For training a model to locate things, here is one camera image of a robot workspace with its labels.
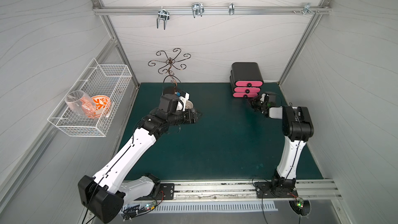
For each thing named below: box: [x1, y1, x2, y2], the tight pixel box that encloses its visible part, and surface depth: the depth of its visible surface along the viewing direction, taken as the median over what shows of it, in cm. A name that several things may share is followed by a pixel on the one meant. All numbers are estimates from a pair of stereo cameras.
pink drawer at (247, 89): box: [234, 87, 261, 93], surface depth 106 cm
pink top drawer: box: [235, 80, 264, 88], surface depth 103 cm
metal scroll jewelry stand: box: [147, 47, 192, 95], surface depth 92 cm
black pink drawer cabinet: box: [229, 62, 264, 98], surface depth 107 cm
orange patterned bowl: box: [88, 95, 112, 119], surface depth 68 cm
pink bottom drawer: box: [232, 92, 259, 98], surface depth 113 cm
